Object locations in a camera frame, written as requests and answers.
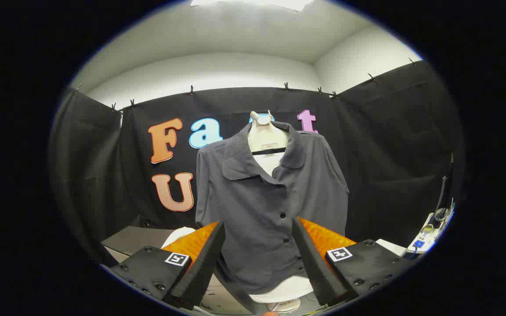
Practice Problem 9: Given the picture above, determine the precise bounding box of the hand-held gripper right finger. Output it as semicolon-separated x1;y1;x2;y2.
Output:
291;216;414;307

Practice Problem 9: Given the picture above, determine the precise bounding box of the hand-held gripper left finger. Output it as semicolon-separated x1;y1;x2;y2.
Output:
109;221;226;310

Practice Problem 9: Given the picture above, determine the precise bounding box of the grey button-up shirt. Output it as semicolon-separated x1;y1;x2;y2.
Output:
195;121;350;308

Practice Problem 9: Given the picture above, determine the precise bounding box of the grey drawer cabinet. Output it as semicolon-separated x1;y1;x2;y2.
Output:
101;226;253;316

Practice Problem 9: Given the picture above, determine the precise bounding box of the white table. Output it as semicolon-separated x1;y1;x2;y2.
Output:
376;239;408;258

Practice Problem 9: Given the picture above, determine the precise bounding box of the white power strip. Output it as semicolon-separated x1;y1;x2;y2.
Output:
407;211;454;255

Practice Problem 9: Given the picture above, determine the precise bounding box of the black backdrop cloth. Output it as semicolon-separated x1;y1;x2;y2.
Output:
49;59;464;266

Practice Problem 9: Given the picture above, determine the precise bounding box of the white mannequin torso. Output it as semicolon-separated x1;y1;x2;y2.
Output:
247;110;316;313

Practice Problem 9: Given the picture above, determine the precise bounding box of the row of black clips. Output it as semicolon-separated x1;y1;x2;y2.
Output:
74;57;417;111

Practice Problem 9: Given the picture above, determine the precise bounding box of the ceiling light panel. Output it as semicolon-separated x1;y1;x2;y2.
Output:
190;0;315;12

